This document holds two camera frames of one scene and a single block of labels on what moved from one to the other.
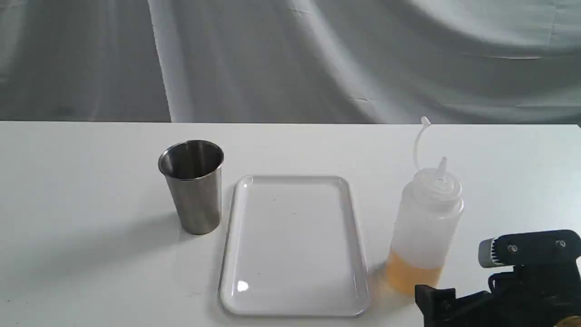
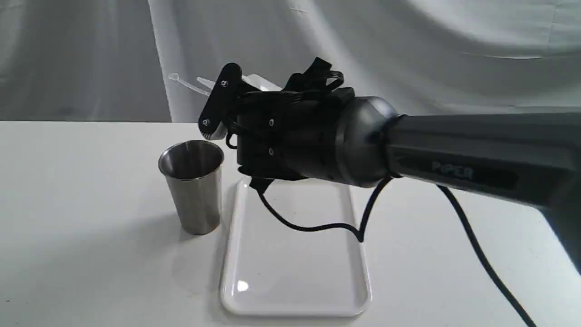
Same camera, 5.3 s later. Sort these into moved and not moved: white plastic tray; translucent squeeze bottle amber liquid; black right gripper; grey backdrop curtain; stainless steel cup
Moved: translucent squeeze bottle amber liquid; black right gripper
Not moved: stainless steel cup; white plastic tray; grey backdrop curtain
